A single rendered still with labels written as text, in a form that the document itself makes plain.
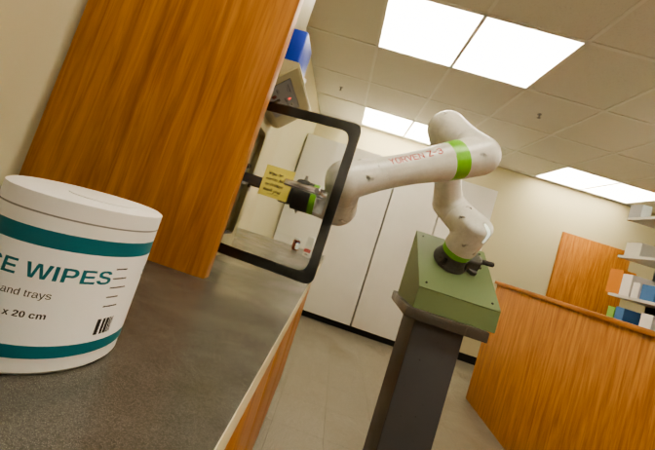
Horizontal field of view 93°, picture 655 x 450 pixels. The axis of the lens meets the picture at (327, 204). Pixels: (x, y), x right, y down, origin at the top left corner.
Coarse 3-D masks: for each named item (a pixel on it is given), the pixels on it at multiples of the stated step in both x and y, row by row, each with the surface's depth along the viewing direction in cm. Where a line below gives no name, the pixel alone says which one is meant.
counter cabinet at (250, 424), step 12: (300, 312) 185; (288, 336) 133; (288, 348) 170; (276, 360) 109; (276, 372) 132; (264, 384) 91; (276, 384) 168; (252, 396) 70; (264, 396) 108; (252, 408) 79; (264, 408) 131; (240, 420) 60; (252, 420) 90; (240, 432) 67; (252, 432) 107; (228, 444) 55; (240, 444) 76; (252, 444) 129
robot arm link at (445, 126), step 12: (432, 120) 103; (444, 120) 100; (456, 120) 98; (432, 132) 103; (444, 132) 98; (456, 132) 95; (432, 144) 107; (456, 180) 118; (444, 192) 123; (456, 192) 123; (432, 204) 136; (444, 204) 127; (456, 204) 126; (444, 216) 128
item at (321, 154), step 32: (288, 128) 77; (320, 128) 76; (352, 128) 75; (256, 160) 77; (288, 160) 76; (320, 160) 75; (352, 160) 74; (256, 192) 76; (256, 224) 75; (288, 224) 74; (320, 224) 73; (256, 256) 74; (288, 256) 73; (320, 256) 72
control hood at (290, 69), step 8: (288, 64) 80; (296, 64) 80; (280, 72) 80; (288, 72) 80; (296, 72) 82; (280, 80) 82; (296, 80) 86; (296, 88) 90; (304, 88) 92; (296, 96) 95; (304, 96) 97; (304, 104) 103
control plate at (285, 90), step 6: (282, 84) 84; (288, 84) 85; (276, 90) 85; (282, 90) 87; (288, 90) 88; (282, 96) 90; (288, 96) 92; (294, 96) 94; (282, 102) 94; (288, 102) 95; (294, 102) 98
